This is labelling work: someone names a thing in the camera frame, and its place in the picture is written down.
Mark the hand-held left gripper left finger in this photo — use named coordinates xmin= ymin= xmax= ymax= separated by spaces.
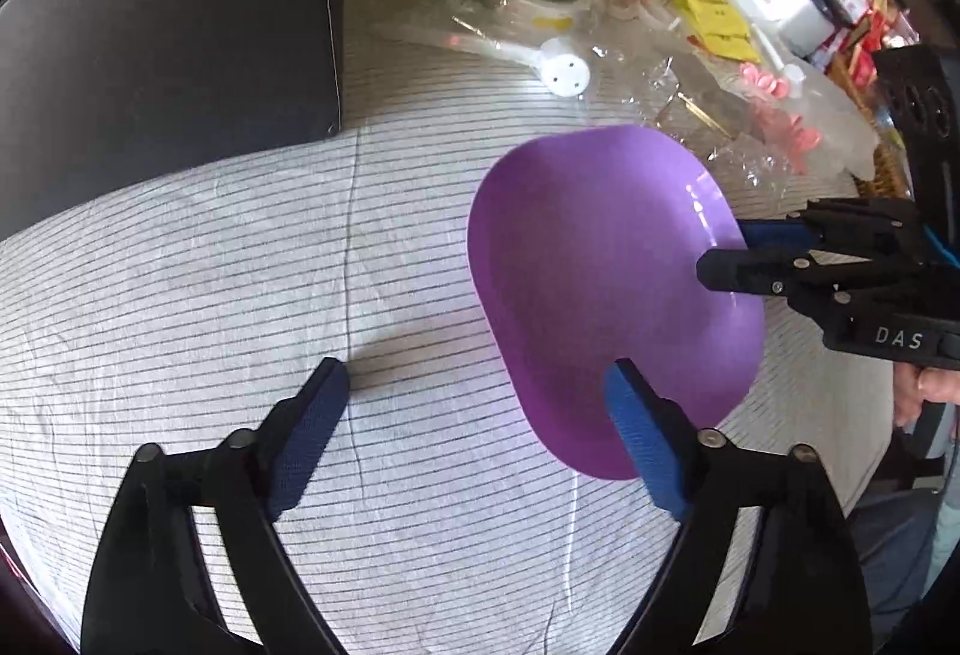
xmin=79 ymin=356 xmax=352 ymax=655

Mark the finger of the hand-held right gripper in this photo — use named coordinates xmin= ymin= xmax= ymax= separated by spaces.
xmin=739 ymin=197 xmax=925 ymax=260
xmin=696 ymin=246 xmax=925 ymax=320

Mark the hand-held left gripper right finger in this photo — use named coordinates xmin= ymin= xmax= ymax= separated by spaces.
xmin=604 ymin=357 xmax=875 ymax=655

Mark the purple plastic bowl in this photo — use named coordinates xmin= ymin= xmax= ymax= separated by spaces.
xmin=466 ymin=126 xmax=766 ymax=482

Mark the black box with white inside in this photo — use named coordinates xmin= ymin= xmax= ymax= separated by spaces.
xmin=0 ymin=0 xmax=355 ymax=240

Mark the striped cloth covered desktop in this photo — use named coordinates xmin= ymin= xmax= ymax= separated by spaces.
xmin=0 ymin=0 xmax=912 ymax=655

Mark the person's right hand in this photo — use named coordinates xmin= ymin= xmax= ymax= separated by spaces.
xmin=892 ymin=362 xmax=960 ymax=431

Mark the wicker basket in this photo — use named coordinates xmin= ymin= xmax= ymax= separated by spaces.
xmin=855 ymin=100 xmax=912 ymax=199

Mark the pink flower clip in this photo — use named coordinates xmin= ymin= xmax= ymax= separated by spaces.
xmin=739 ymin=62 xmax=792 ymax=101
xmin=750 ymin=104 xmax=822 ymax=169

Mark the clear plastic bag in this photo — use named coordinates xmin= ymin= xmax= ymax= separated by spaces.
xmin=637 ymin=55 xmax=878 ymax=191

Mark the yellow paper sachet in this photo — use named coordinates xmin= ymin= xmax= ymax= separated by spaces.
xmin=671 ymin=0 xmax=740 ymax=26
xmin=694 ymin=21 xmax=762 ymax=64

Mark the white perforated plastic scoop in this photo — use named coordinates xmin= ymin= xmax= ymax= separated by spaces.
xmin=450 ymin=29 xmax=593 ymax=97

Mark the person's blue jeans leg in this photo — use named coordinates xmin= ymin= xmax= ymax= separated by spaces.
xmin=851 ymin=467 xmax=950 ymax=626

